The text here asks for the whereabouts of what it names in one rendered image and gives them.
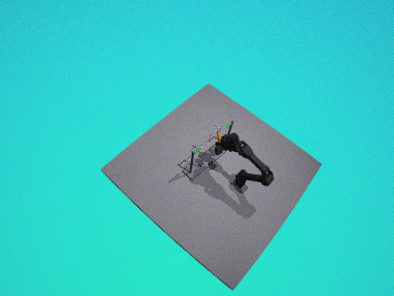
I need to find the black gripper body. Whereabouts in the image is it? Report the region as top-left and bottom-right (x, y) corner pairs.
(214, 142), (232, 155)

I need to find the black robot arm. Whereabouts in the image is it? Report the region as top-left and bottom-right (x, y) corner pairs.
(221, 133), (274, 188)

